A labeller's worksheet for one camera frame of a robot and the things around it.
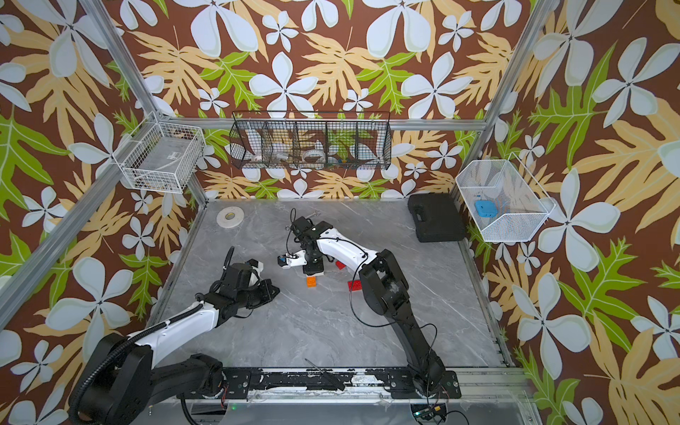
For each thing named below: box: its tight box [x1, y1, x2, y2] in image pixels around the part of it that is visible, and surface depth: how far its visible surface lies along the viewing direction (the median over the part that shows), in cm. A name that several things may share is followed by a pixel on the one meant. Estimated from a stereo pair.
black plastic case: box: [407, 193, 466, 243], surface depth 113 cm
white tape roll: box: [216, 205, 245, 229], surface depth 117 cm
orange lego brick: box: [305, 276, 318, 288], surface depth 96 cm
